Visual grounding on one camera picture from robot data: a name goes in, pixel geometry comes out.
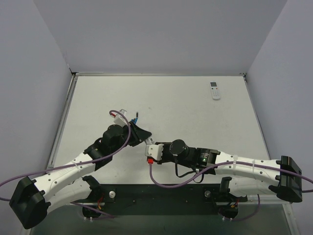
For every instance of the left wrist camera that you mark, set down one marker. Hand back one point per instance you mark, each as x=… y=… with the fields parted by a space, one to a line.
x=119 y=120

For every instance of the small white remote control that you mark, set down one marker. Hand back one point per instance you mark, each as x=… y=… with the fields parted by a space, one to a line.
x=215 y=92

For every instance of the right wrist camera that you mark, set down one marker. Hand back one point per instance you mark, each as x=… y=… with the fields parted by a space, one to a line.
x=153 y=152

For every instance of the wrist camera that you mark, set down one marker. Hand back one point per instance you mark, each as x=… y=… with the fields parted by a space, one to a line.
x=153 y=152
x=119 y=120

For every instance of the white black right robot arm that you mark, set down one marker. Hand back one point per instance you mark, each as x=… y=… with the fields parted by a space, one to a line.
x=242 y=176

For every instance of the blue battery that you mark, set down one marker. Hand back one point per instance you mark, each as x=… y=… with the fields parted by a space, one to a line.
x=135 y=120

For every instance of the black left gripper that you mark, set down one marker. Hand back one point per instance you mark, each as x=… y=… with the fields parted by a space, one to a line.
x=134 y=133

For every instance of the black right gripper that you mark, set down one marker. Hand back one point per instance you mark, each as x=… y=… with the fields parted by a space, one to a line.
x=163 y=152

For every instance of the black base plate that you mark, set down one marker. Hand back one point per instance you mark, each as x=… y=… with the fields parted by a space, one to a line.
x=150 y=199

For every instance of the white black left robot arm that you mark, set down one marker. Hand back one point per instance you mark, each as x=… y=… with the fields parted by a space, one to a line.
x=33 y=199

